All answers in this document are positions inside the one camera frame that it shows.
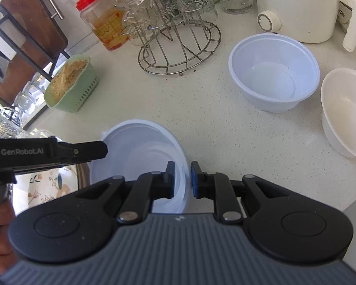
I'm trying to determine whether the black knife rack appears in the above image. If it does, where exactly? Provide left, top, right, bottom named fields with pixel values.
left=0, top=3, right=72, bottom=81

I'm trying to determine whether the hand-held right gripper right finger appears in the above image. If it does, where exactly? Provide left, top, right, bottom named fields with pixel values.
left=190, top=160, right=289, bottom=224

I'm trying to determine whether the white electric cooking pot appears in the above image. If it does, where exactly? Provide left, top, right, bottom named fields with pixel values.
left=253, top=0, right=356, bottom=53

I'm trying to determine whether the green basket of sprouts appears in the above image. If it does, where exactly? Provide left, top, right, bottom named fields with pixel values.
left=44, top=54, right=99, bottom=113

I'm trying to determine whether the wire glass drying rack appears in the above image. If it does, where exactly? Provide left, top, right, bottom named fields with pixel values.
left=120, top=0, right=222, bottom=76

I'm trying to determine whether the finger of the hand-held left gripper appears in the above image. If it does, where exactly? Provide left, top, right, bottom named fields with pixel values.
left=58, top=140, right=108, bottom=162
left=13, top=160, right=92, bottom=176

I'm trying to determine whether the cut crystal goblet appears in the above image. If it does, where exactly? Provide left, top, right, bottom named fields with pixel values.
left=177, top=0, right=219, bottom=25

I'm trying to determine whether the clear drinking glass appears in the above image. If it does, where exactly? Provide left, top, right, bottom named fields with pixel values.
left=115, top=0, right=155, bottom=47

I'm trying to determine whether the white ceramic bowl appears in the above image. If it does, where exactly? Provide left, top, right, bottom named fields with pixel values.
left=320, top=68, right=356, bottom=158

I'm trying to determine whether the deer print plate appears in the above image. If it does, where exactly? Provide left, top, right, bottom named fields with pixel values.
left=13, top=162, right=91, bottom=215

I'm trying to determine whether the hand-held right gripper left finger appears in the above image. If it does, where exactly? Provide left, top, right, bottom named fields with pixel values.
left=74, top=160, right=176, bottom=224

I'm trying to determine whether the person's left hand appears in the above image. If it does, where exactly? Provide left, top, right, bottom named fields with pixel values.
left=0, top=199, right=17, bottom=259

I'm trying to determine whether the red lid plastic jar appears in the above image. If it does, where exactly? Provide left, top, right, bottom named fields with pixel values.
left=76, top=0, right=130, bottom=52

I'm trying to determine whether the wooden cutting board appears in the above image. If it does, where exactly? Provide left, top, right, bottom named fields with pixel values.
left=0, top=0, right=69, bottom=103

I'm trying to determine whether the textured glass mug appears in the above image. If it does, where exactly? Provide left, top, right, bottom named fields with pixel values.
left=0, top=111, right=22, bottom=139

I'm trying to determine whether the pale blue plastic bowl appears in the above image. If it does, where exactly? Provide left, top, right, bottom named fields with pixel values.
left=228, top=33, right=320, bottom=113
left=89, top=119, right=189, bottom=214

